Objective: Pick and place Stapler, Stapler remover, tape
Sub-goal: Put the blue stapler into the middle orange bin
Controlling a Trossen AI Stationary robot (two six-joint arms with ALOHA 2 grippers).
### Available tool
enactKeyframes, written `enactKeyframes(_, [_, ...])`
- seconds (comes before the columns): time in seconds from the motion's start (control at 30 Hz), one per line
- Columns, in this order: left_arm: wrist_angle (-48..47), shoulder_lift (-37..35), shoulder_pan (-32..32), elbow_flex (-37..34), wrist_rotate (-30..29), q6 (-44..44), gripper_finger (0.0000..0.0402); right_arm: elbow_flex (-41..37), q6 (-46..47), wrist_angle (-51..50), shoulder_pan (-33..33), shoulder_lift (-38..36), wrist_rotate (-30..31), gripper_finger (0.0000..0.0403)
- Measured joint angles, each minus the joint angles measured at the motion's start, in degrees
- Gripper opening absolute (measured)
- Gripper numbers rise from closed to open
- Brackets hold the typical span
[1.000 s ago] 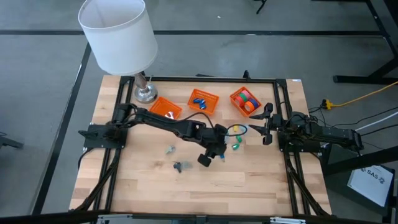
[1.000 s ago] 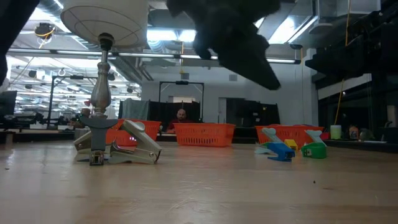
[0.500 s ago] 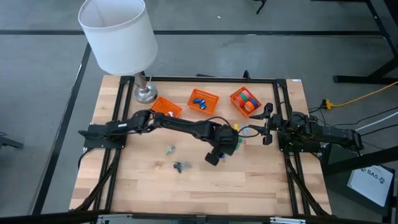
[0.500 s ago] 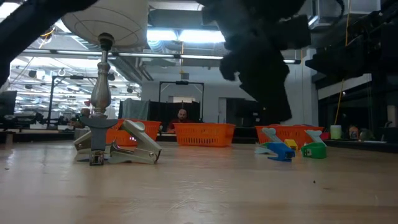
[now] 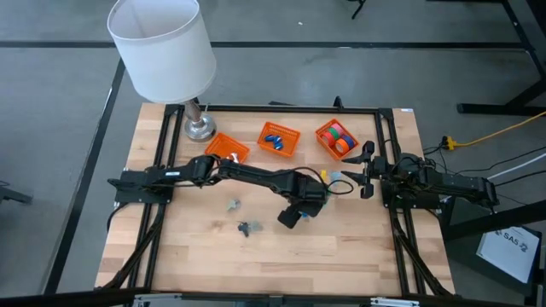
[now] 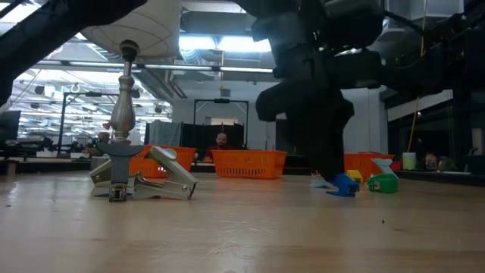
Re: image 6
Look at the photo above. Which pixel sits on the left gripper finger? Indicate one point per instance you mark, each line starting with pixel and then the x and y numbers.
pixel 318 136
pixel 341 125

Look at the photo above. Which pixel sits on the black tubular stand frame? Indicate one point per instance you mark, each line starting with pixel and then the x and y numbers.
pixel 221 101

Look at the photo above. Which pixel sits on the black partition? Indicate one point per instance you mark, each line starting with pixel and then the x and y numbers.
pixel 197 134

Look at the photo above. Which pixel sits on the silver metal lamp stand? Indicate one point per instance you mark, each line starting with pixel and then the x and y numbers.
pixel 123 113

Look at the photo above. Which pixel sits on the green mini stapler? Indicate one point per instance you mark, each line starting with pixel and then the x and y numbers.
pixel 386 184

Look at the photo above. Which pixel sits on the yellow mini stapler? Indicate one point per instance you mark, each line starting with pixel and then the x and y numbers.
pixel 355 175

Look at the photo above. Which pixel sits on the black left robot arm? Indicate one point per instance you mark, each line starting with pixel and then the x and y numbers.
pixel 45 38

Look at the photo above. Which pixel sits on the black monitor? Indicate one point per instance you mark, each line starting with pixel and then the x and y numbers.
pixel 9 125

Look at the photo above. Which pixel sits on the long ceiling light bar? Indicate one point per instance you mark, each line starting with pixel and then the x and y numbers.
pixel 170 67

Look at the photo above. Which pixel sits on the blue mini stapler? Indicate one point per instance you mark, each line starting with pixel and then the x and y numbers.
pixel 346 186

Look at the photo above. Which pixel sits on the grey cloth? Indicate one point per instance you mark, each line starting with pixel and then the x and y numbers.
pixel 163 132

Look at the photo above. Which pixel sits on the beige staple remover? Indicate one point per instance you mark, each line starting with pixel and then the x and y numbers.
pixel 99 176
pixel 170 167

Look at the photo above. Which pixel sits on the white plastic cup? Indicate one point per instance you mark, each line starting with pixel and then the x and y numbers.
pixel 409 161

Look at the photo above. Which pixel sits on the small red bin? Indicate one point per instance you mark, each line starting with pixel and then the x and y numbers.
pixel 396 165

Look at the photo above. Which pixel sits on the dark grey staple remover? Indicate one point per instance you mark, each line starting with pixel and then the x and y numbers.
pixel 120 167

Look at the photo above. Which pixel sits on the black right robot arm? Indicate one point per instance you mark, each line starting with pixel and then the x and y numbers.
pixel 475 45

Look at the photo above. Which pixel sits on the orange plastic basket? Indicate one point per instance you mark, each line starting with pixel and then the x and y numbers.
pixel 246 165
pixel 187 157
pixel 363 163

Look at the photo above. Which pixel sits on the person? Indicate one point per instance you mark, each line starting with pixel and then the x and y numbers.
pixel 221 140

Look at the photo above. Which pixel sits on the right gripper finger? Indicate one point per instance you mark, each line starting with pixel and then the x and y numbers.
pixel 422 85
pixel 424 60

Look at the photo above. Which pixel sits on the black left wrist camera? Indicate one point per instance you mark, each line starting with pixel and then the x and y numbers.
pixel 356 70

